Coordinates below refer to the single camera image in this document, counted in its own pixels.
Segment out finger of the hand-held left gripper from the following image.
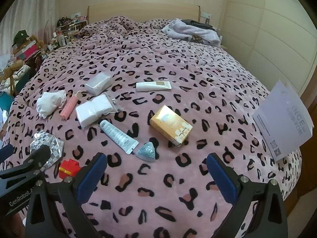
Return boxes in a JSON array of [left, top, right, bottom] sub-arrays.
[[0, 144, 14, 157], [0, 144, 51, 181]]

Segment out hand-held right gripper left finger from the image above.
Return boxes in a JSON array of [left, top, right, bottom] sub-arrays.
[[25, 152, 109, 238]]

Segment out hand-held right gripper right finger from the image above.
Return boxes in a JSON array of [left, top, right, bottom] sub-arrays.
[[207, 153, 289, 238]]

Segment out silver checkered foil bag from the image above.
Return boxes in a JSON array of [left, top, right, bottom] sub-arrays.
[[30, 130, 65, 171]]

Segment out floral hand cream tube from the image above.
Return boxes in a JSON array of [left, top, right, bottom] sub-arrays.
[[99, 119, 139, 154]]

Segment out white cloth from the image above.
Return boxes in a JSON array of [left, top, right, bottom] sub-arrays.
[[36, 90, 67, 119]]

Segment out pink hair roller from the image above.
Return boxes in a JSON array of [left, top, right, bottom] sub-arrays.
[[60, 91, 82, 120]]

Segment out white paper bag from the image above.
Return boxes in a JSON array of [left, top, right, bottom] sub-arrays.
[[252, 80, 313, 163]]

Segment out red toy block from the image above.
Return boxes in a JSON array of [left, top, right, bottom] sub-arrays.
[[59, 159, 81, 179]]

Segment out teal triangular pouch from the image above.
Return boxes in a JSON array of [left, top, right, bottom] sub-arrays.
[[135, 141, 157, 163]]

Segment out white packet in clear bag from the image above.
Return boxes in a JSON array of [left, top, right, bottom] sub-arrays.
[[75, 92, 119, 129]]

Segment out gold cardboard box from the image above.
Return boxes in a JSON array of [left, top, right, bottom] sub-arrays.
[[149, 105, 193, 146]]

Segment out brown plush toy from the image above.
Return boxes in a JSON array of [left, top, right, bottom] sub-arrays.
[[0, 59, 25, 87]]

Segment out clear plastic packet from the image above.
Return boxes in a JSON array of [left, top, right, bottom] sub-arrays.
[[85, 73, 111, 96]]

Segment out pink and red boxes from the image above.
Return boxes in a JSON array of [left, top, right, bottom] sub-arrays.
[[13, 41, 38, 60]]

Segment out white tube with gold label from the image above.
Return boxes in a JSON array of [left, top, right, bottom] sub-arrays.
[[136, 81, 172, 92]]

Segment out green cap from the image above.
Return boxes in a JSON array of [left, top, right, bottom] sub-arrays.
[[12, 30, 30, 46]]

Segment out cluttered bedside shelf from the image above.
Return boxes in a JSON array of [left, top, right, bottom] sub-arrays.
[[51, 15, 88, 47]]

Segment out pink leopard print blanket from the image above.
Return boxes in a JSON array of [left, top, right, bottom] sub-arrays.
[[0, 16, 303, 238]]

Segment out white sheer curtain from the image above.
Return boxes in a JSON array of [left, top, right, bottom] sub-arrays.
[[0, 0, 60, 62]]

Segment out lavender folded clothes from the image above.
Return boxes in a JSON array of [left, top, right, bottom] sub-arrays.
[[161, 18, 221, 47]]

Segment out cream panelled wardrobe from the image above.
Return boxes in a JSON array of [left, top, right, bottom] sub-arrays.
[[223, 0, 317, 100]]

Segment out dark folded garment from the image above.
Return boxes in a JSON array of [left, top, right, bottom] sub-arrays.
[[182, 19, 213, 29]]

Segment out beige wooden headboard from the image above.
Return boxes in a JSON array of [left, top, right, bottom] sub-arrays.
[[87, 4, 201, 26]]

